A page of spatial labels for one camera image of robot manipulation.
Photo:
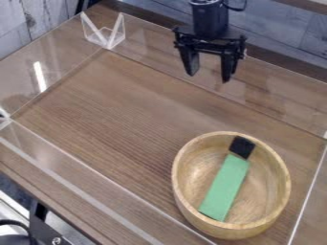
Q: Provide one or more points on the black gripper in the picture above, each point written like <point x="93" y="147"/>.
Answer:
<point x="209" y="36"/>

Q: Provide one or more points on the green foam stick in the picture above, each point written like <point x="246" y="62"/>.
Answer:
<point x="225" y="188"/>

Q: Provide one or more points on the wooden bowl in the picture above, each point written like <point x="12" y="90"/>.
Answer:
<point x="265" y="191"/>

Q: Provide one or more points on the small black square block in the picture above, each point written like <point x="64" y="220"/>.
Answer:
<point x="242" y="147"/>

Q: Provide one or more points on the clear acrylic corner bracket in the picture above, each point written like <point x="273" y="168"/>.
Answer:
<point x="105" y="36"/>

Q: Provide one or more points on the clear acrylic front wall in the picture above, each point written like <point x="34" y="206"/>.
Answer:
<point x="113" y="215"/>

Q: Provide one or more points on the black table leg bracket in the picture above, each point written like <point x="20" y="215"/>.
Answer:
<point x="44" y="234"/>

